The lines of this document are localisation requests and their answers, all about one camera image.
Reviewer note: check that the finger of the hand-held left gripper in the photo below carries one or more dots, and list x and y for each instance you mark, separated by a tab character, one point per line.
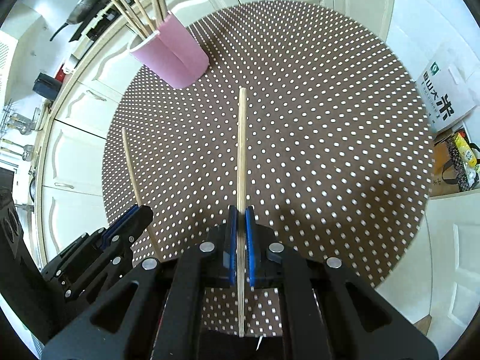
120	221
144	217

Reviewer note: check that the dark bag with packets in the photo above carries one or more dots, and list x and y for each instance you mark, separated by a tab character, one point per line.
457	161

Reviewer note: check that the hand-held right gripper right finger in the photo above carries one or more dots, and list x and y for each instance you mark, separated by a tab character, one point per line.
250	243

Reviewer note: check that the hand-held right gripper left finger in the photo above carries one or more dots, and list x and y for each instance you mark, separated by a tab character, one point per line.
232	240

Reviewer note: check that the hanging kitchen utensils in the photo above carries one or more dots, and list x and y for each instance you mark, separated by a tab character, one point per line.
15	118

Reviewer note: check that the red cup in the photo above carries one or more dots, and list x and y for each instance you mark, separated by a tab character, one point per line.
63	73

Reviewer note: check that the hanging metal spatula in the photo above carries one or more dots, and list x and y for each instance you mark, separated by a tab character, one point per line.
22	152

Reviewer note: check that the white printed rice bag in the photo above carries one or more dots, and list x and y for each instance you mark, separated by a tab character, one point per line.
446	90

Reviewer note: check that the round polka-dot table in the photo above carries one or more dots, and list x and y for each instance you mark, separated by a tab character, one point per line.
318	138

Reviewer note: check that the pink chopstick holder cup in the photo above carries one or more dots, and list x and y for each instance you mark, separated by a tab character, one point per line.
176	56

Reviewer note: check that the long wooden chopstick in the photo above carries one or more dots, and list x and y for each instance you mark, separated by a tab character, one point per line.
242	157
135	180

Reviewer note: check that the cream door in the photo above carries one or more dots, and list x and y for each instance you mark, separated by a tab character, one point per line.
450	262

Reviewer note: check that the black knife block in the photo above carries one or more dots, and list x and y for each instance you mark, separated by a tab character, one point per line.
47	84

